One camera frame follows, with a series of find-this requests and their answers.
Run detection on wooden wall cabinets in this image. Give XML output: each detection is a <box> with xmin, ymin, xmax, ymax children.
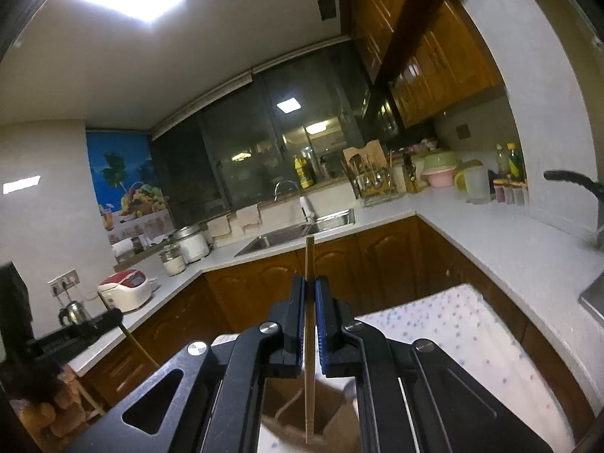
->
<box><xmin>337</xmin><ymin>0</ymin><xmax>503</xmax><ymax>128</ymax></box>

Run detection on white container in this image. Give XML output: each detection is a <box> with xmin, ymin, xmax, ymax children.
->
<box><xmin>112</xmin><ymin>238</ymin><xmax>137</xmax><ymax>260</ymax></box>

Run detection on steel tray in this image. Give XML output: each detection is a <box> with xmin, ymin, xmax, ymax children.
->
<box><xmin>315</xmin><ymin>208</ymin><xmax>356</xmax><ymax>233</ymax></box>

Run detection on wooden knife block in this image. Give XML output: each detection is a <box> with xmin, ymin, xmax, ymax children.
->
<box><xmin>402</xmin><ymin>153</ymin><xmax>425</xmax><ymax>194</ymax></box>

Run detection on wooden base cabinets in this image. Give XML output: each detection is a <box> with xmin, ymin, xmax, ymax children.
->
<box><xmin>71</xmin><ymin>214</ymin><xmax>595</xmax><ymax>430</ymax></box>

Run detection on wooden cutting board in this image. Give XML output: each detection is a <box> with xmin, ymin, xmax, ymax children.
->
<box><xmin>342</xmin><ymin>140</ymin><xmax>384</xmax><ymax>171</ymax></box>

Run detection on wooden stool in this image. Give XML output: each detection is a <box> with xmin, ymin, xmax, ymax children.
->
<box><xmin>71</xmin><ymin>373</ymin><xmax>107</xmax><ymax>428</ymax></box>

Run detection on beige dishcloth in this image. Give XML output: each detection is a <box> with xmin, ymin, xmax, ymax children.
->
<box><xmin>208</xmin><ymin>217</ymin><xmax>233</xmax><ymax>239</ymax></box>
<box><xmin>236</xmin><ymin>204</ymin><xmax>262</xmax><ymax>232</ymax></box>

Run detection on row of steel utensils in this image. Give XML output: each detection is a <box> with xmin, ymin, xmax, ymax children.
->
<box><xmin>347</xmin><ymin>158</ymin><xmax>394</xmax><ymax>194</ymax></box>

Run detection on green colander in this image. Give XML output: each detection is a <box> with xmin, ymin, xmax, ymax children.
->
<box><xmin>421</xmin><ymin>149</ymin><xmax>461</xmax><ymax>176</ymax></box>

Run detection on chrome sink faucet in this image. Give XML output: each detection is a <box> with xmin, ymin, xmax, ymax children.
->
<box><xmin>274</xmin><ymin>180</ymin><xmax>303</xmax><ymax>201</ymax></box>

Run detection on wall power socket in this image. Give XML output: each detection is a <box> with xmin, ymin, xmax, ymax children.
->
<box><xmin>47</xmin><ymin>269</ymin><xmax>79</xmax><ymax>297</ymax></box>

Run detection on red white rice cooker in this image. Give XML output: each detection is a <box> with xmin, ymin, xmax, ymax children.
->
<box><xmin>97</xmin><ymin>269</ymin><xmax>159</xmax><ymax>313</ymax></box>

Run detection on dark sliding window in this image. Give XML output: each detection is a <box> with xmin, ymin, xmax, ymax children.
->
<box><xmin>150</xmin><ymin>38</ymin><xmax>402</xmax><ymax>230</ymax></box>

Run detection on black curved handle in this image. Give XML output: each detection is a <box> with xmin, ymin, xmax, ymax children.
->
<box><xmin>544</xmin><ymin>170</ymin><xmax>604</xmax><ymax>246</ymax></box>

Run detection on tropical fruit wall poster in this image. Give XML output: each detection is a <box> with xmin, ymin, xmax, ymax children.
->
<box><xmin>86</xmin><ymin>131</ymin><xmax>176</xmax><ymax>246</ymax></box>

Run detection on steel utensil rack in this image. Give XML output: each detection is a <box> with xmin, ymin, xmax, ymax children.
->
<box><xmin>341</xmin><ymin>158</ymin><xmax>407</xmax><ymax>206</ymax></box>

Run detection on steel kitchen sink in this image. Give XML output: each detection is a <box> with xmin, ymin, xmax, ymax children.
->
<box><xmin>234</xmin><ymin>224</ymin><xmax>322</xmax><ymax>258</ymax></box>

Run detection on dotted white tablecloth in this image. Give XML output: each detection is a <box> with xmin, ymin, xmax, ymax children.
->
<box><xmin>259</xmin><ymin>283</ymin><xmax>574</xmax><ymax>453</ymax></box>

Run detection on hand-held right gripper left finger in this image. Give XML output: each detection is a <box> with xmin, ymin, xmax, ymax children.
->
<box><xmin>61</xmin><ymin>275</ymin><xmax>307</xmax><ymax>453</ymax></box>

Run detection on steel electric kettle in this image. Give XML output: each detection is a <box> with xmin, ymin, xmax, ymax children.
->
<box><xmin>58</xmin><ymin>299</ymin><xmax>92</xmax><ymax>327</ymax></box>

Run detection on green bottle yellow cap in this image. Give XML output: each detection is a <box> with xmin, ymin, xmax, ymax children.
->
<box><xmin>506</xmin><ymin>142</ymin><xmax>525</xmax><ymax>181</ymax></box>

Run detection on wooden utensil holder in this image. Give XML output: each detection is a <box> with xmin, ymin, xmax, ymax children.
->
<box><xmin>259</xmin><ymin>377</ymin><xmax>362</xmax><ymax>453</ymax></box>

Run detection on large white rice cooker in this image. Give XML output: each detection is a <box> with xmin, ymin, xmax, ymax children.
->
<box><xmin>174</xmin><ymin>225</ymin><xmax>211</xmax><ymax>263</ymax></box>

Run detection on person's left hand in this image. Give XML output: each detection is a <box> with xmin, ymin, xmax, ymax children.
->
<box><xmin>12</xmin><ymin>365</ymin><xmax>88</xmax><ymax>439</ymax></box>

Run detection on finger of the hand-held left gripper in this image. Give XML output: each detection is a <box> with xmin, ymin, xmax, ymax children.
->
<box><xmin>59</xmin><ymin>308</ymin><xmax>124</xmax><ymax>364</ymax></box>

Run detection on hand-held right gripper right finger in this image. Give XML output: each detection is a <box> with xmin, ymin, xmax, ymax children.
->
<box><xmin>315</xmin><ymin>276</ymin><xmax>553</xmax><ymax>453</ymax></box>

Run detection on yellow oil bottle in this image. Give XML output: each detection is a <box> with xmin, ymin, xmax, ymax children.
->
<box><xmin>293</xmin><ymin>155</ymin><xmax>316</xmax><ymax>188</ymax></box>

